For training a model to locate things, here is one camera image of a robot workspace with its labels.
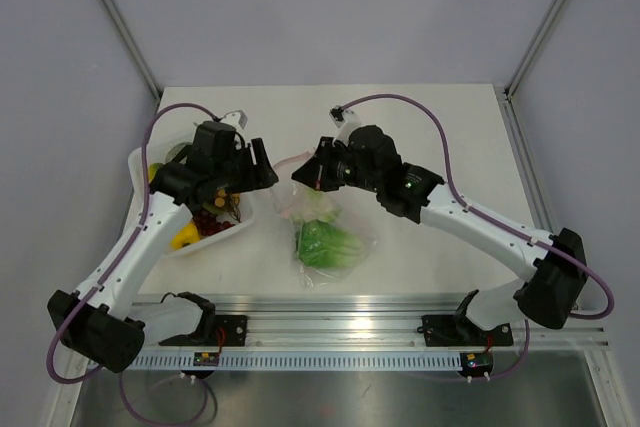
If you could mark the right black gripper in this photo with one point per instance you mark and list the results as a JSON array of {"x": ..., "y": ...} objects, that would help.
[{"x": 317, "y": 173}]

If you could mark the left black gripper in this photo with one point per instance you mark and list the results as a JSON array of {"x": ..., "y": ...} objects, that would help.
[{"x": 258, "y": 176}]

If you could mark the clear zip top bag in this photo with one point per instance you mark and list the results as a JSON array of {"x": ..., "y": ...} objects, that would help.
[{"x": 282, "y": 195}]

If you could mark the green lettuce head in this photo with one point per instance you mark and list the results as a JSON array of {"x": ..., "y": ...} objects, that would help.
[{"x": 323, "y": 246}]

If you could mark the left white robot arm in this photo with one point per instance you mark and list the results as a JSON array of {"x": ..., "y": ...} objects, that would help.
[{"x": 94, "y": 320}]

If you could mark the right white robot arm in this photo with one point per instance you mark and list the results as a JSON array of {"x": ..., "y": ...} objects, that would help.
[{"x": 547, "y": 282}]

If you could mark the white plastic food tray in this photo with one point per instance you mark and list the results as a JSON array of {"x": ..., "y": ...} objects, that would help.
[{"x": 157, "y": 152}]

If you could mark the brown longan bunch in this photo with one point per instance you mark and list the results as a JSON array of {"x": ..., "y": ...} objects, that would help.
[{"x": 223, "y": 202}]

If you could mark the red grape bunch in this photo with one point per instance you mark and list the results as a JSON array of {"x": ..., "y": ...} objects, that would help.
[{"x": 209, "y": 224}]

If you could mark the green broccoli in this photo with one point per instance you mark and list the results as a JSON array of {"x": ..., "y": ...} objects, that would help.
[{"x": 175, "y": 150}]

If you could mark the yellow bell pepper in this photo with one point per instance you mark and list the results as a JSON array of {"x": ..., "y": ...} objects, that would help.
[{"x": 187, "y": 236}]

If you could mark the yellow lemon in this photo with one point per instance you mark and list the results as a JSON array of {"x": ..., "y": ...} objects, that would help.
[{"x": 152, "y": 171}]

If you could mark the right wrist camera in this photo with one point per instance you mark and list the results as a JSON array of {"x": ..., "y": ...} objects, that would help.
[{"x": 346, "y": 122}]

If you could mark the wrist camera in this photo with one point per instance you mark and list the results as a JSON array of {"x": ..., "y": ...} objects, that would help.
[
  {"x": 346, "y": 122},
  {"x": 236, "y": 119}
]

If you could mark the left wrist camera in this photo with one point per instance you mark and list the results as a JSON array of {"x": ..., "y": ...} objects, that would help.
[{"x": 236, "y": 119}]

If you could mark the left aluminium frame post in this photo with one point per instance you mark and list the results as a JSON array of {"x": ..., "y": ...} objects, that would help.
[{"x": 132, "y": 48}]

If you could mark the aluminium frame post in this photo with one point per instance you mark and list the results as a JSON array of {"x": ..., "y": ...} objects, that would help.
[
  {"x": 541, "y": 34},
  {"x": 132, "y": 48}
]

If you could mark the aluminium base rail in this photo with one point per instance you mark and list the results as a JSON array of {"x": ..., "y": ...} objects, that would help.
[{"x": 372, "y": 323}]

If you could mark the white slotted cable duct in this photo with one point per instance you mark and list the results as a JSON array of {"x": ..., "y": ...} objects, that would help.
[{"x": 205, "y": 361}]

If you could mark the right aluminium frame post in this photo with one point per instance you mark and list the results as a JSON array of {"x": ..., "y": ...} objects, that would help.
[{"x": 541, "y": 34}]

